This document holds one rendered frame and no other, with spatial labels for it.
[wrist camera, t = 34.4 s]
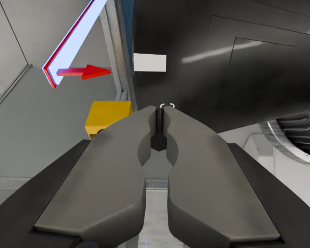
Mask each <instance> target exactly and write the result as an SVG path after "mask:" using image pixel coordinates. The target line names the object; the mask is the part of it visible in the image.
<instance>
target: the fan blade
mask: <svg viewBox="0 0 310 248"><path fill-rule="evenodd" d="M134 53H136V54H151V55H166V71H134ZM132 73H133V84H134V92H135V99H136V104H137V110H138V111H139V110H141V109H144V108H146V107H148V106H151V105H152V106H155V107H156V105H155V99H165V98H180V111H181V112H183V113H184V114H186V115H188V116H190V117H192V118H194V119H196V120H197V121H199V122H201V123H203V124H204V125H206V126H207V127H209V128H210V129H212V130H213V131H214V132H216V133H217V134H218V133H222V132H226V131H229V130H233V129H237V128H241V127H245V126H249V125H253V124H258V123H262V122H266V121H271V120H275V119H280V118H284V117H289V116H294V115H298V114H303V113H308V112H310V0H134V7H133V19H132ZM151 148H152V149H154V150H156V151H158V152H159V151H162V150H165V149H167V138H166V137H165V136H164V134H163V133H161V132H160V119H159V128H158V133H155V135H154V136H153V137H152V138H151Z"/></svg>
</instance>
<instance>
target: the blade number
mask: <svg viewBox="0 0 310 248"><path fill-rule="evenodd" d="M155 105H156V107H159V108H161V107H165V106H171V107H173V108H175V109H177V110H179V111H180V98H165V99H155Z"/></svg>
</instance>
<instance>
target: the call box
mask: <svg viewBox="0 0 310 248"><path fill-rule="evenodd" d="M131 114H133V109H132V103H131V101H94V102H93V104H92V107H91V110H90V112H89V115H88V118H87V121H86V124H85V129H86V131H87V133H88V135H89V138H90V134H98V133H100V132H101V131H102V130H104V129H105V128H106V127H108V126H110V125H111V124H113V123H115V122H117V121H119V120H121V119H123V118H125V117H127V116H129V115H131ZM90 139H91V138H90Z"/></svg>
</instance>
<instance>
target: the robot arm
mask: <svg viewBox="0 0 310 248"><path fill-rule="evenodd" d="M159 119H160V132H161V133H163V134H164V136H165V137H166V138H167V149H166V157H167V159H168V160H169V161H170V163H171V164H172V165H173V167H172V168H171V170H170V171H169V177H168V196H167V212H168V228H169V231H170V233H171V234H172V235H173V236H174V237H175V238H176V239H178V240H179V241H181V242H182V243H184V244H185V245H187V246H188V247H190V248H310V207H309V206H308V205H307V204H306V203H305V202H304V201H303V200H302V199H301V198H300V197H299V196H298V195H296V194H295V193H294V192H293V191H292V190H291V189H290V188H288V187H287V186H286V185H285V184H284V183H282V182H281V181H280V180H279V179H278V178H277V177H275V176H274V175H273V174H272V173H271V172H269V171H268V170H267V169H266V168H265V167H263V166H262V165H261V164H260V163H259V162H258V161H256V160H255V159H254V158H253V157H252V156H250V155H249V154H248V153H247V152H246V151H244V150H243V149H242V148H241V147H240V146H238V145H237V144H236V143H227V142H226V141H225V140H224V139H223V138H221V137H220V136H219V135H218V134H217V133H216V132H214V131H213V130H212V129H210V128H209V127H207V126H206V125H204V124H203V123H201V122H199V121H197V120H196V119H194V118H192V117H190V116H188V115H186V114H184V113H183V112H181V111H179V110H177V109H175V108H173V107H171V106H165V107H161V108H159V107H155V106H152V105H151V106H148V107H146V108H144V109H141V110H139V111H137V112H135V113H133V114H131V115H129V116H127V117H125V118H123V119H121V120H119V121H117V122H115V123H113V124H111V125H110V126H108V127H106V128H105V129H104V130H102V131H101V132H100V133H98V134H97V135H96V136H95V137H94V138H92V139H91V140H87V139H83V140H82V141H80V142H79V143H78V144H76V145H75V146H74V147H72V148H71V149H70V150H68V151H67V152H66V153H64V154H63V155H62V156H60V157H59V158H58V159H56V160H55V161H54V162H52V163H51V164H50V165H48V166H47V167H46V168H45V169H43V170H42V171H41V172H39V173H38V174H37V175H35V176H34V177H33V178H31V179H30V180H29V181H27V182H26V183H25V184H24V185H22V186H21V187H20V188H19V189H17V190H16V191H15V192H14V193H13V194H12V195H10V196H9V197H8V198H7V199H6V200H5V201H4V202H3V203H2V204H1V205H0V248H116V247H117V246H119V245H121V244H123V243H124V242H126V241H128V240H130V239H131V238H133V237H135V236H137V235H138V234H139V233H140V232H141V230H142V229H143V225H144V218H145V210H146V174H145V170H144V168H143V165H144V164H145V163H146V162H147V160H149V159H150V157H151V138H152V137H153V136H154V135H155V133H158V128H159Z"/></svg>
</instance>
